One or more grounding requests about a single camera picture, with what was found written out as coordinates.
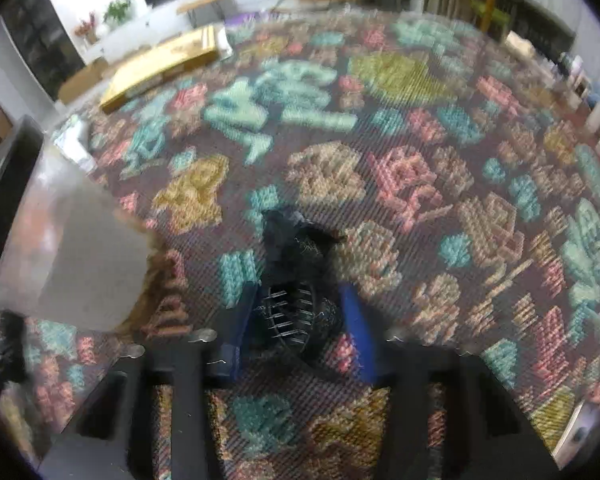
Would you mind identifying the flat yellow box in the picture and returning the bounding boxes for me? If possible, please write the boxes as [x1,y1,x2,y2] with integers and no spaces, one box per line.
[100,25,221,113]

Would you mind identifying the wooden coffee table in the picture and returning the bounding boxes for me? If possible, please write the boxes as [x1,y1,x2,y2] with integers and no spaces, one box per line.
[176,0,231,28]

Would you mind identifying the black fabric hair clip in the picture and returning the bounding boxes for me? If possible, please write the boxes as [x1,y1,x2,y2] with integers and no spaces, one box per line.
[252,207,348,361]

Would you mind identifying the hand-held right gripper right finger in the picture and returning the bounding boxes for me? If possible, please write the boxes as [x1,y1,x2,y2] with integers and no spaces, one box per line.
[337,282,561,480]

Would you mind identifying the white crumpled cloth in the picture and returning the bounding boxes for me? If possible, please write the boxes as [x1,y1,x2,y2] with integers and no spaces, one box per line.
[55,115,98,171]

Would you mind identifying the colourful patterned woven blanket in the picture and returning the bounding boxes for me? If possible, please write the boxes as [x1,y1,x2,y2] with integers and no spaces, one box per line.
[0,7,600,480]

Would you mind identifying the beige cloth bundle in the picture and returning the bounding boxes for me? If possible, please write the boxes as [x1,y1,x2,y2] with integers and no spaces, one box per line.
[502,30,536,56]

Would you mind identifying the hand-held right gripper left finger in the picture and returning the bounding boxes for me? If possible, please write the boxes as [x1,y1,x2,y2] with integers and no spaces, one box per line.
[37,280,261,480]

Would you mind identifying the green chair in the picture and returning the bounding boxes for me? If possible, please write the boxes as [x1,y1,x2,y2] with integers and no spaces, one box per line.
[470,0,511,31]

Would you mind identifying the brown cardboard box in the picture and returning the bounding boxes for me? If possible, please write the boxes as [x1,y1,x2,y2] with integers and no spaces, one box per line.
[57,57,110,106]

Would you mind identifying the pile of small bottles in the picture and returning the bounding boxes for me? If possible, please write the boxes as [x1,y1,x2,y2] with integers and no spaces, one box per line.
[555,52,600,161]

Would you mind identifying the white television cabinet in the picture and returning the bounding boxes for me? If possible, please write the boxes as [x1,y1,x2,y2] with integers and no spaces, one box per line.
[87,0,281,61]

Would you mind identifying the clear plastic storage bin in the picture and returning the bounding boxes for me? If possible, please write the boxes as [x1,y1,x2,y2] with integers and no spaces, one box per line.
[0,115,153,333]

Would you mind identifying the dark cloth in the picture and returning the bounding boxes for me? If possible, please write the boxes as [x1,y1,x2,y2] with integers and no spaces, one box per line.
[0,310,31,396]

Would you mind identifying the black glass cabinet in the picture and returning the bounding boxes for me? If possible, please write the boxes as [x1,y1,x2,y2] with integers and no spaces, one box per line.
[0,0,86,103]

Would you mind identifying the small white cloth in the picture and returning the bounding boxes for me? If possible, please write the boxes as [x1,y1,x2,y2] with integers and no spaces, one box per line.
[215,27,236,58]

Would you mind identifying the red potted flowers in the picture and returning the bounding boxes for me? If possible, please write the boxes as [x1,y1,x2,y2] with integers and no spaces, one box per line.
[75,12,98,45]

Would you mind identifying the green potted plant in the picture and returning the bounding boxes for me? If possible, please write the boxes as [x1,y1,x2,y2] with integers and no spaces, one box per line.
[102,0,133,28]

